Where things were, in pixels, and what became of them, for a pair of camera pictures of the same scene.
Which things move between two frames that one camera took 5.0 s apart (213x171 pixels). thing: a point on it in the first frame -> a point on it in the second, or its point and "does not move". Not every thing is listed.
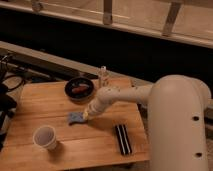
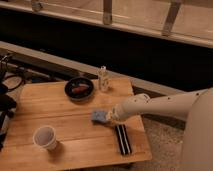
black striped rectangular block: [123, 139] does not move
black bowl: [79, 89] does not move
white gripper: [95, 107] -> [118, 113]
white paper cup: [44, 138] does not move
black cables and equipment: [11, 78] does not move
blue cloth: [75, 117] -> [99, 115]
